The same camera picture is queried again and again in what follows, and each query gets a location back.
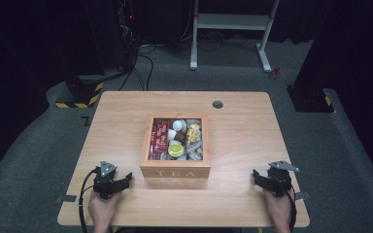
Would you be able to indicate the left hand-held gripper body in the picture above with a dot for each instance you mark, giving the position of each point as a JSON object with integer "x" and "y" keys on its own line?
{"x": 105, "y": 186}

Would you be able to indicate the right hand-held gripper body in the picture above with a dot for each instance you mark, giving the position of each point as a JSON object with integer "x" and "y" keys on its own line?
{"x": 280, "y": 183}

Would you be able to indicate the wooden tea box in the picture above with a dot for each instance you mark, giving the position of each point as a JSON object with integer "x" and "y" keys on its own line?
{"x": 175, "y": 170}

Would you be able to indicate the person's left hand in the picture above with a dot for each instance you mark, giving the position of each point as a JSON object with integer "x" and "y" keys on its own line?
{"x": 103, "y": 210}

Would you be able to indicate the grey tape tab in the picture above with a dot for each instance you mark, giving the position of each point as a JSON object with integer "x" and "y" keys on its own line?
{"x": 66, "y": 198}
{"x": 302, "y": 195}

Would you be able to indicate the pile of red stick sachets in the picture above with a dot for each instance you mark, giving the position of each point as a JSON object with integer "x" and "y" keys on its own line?
{"x": 158, "y": 139}

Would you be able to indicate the yellow lidded cup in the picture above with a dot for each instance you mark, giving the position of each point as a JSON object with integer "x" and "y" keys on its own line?
{"x": 176, "y": 150}

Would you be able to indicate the small white creamer cup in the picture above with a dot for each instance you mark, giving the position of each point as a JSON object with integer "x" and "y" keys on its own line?
{"x": 171, "y": 134}
{"x": 174, "y": 142}

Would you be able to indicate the brown capsule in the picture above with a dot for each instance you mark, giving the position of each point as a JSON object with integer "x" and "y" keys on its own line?
{"x": 180, "y": 137}

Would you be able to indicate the pile of white sachets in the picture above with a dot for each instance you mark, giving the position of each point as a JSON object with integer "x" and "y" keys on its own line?
{"x": 195, "y": 150}

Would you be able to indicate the white round lidded cup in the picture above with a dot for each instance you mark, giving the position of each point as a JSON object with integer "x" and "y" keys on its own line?
{"x": 179, "y": 125}

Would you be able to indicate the yellow tea bags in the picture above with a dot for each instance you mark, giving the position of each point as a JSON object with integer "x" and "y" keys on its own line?
{"x": 192, "y": 133}

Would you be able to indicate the grey table grommet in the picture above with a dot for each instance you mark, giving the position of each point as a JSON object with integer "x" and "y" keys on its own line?
{"x": 217, "y": 104}

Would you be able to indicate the black stand base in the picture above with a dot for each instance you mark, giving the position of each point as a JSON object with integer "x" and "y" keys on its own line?
{"x": 309, "y": 98}

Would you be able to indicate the black and yellow striped base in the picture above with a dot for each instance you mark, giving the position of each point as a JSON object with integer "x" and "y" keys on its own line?
{"x": 84, "y": 93}

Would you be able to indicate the small red floor object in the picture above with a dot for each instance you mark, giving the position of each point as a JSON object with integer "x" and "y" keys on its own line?
{"x": 274, "y": 73}

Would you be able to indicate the dark equipment rack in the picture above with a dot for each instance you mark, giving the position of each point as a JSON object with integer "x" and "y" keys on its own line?
{"x": 126, "y": 32}

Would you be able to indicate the white metal stand frame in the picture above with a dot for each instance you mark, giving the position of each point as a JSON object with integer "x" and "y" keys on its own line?
{"x": 230, "y": 22}

